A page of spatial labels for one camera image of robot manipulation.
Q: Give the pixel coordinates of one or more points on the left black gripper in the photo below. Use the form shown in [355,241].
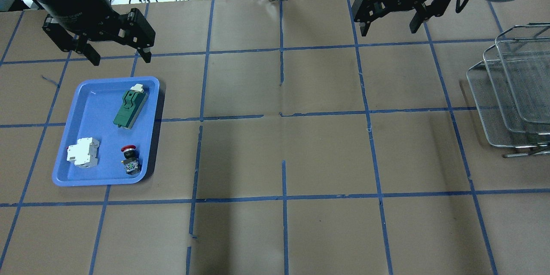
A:
[74,3]

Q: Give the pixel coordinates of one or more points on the red emergency push button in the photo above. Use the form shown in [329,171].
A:
[131,161]

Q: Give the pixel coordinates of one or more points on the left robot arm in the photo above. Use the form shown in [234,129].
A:
[69,7]

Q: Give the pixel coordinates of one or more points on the green terminal block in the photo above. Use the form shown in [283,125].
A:
[133,101]

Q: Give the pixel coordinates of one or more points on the blue plastic tray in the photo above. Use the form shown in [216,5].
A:
[92,112]

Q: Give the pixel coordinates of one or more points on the white circuit breaker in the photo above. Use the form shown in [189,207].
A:
[84,154]

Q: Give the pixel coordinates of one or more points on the top wire mesh tray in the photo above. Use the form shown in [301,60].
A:
[524,51]

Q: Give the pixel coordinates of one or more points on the wire mesh tray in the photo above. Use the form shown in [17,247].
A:
[505,101]
[524,51]
[496,133]

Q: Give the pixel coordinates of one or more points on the bottom wire mesh tray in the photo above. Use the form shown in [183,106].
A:
[496,133]

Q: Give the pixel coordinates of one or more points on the middle wire mesh tray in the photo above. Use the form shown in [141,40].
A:
[505,101]

